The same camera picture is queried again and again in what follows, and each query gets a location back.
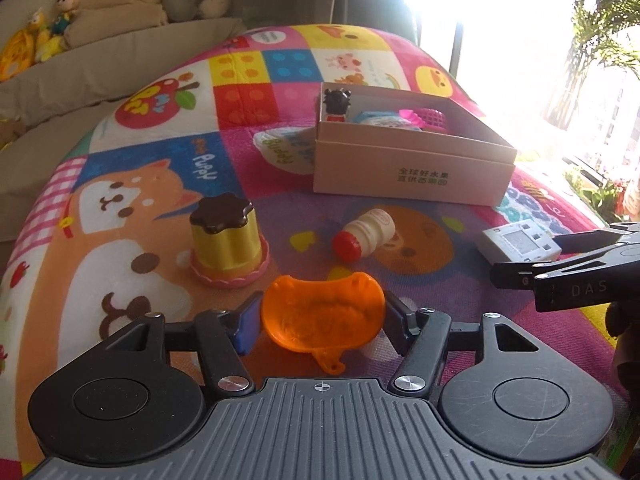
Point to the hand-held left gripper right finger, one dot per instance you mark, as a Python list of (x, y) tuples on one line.
[(395, 318)]

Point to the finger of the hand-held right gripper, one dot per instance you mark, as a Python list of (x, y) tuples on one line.
[(515, 274), (605, 237)]

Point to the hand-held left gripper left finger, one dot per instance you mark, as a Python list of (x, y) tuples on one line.
[(248, 323)]

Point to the white power adapter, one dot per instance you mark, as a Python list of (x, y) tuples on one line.
[(517, 242)]

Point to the orange translucent plastic mold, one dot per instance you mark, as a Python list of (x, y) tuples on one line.
[(320, 315)]

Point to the small red-capped drink bottle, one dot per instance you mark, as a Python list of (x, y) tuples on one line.
[(367, 230)]

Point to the pink cardboard box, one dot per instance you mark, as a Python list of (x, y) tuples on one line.
[(390, 170)]

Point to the pink plastic toy basket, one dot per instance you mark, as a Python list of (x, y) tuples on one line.
[(432, 119)]

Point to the small black-haired toy figure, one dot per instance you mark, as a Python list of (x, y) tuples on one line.
[(337, 107)]

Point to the yellow pudding toy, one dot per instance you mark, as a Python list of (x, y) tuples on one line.
[(225, 245)]

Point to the colourful cartoon play mat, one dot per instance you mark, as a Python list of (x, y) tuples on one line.
[(150, 185)]

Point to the blue plastic packet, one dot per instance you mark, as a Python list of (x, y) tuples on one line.
[(385, 121)]

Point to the green palm plant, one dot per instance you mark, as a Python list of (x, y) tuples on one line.
[(605, 35)]

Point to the beige sofa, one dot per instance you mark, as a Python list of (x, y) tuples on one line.
[(60, 105)]

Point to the beige cushion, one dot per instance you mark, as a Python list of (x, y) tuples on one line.
[(120, 15)]

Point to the yellow plush toy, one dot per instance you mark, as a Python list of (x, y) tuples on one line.
[(25, 47)]

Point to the red-haired doll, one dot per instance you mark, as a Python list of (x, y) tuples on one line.
[(65, 10)]

